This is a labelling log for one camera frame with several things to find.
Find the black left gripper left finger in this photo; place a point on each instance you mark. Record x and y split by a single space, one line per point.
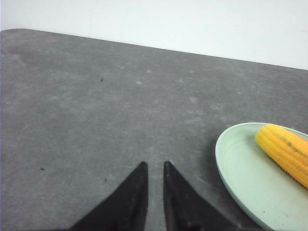
123 210

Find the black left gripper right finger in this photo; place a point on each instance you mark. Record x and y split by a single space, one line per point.
185 209

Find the grey table mat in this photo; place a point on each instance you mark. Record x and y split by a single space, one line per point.
79 114

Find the yellow corn cob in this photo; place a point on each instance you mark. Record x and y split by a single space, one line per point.
286 149

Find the pale green plate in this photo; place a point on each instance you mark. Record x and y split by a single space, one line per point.
263 190

